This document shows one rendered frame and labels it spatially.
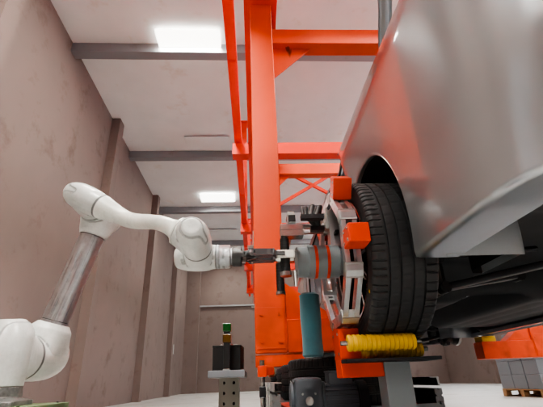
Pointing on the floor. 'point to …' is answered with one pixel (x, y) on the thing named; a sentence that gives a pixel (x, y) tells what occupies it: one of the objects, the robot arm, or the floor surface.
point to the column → (229, 392)
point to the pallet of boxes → (521, 376)
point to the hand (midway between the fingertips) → (285, 255)
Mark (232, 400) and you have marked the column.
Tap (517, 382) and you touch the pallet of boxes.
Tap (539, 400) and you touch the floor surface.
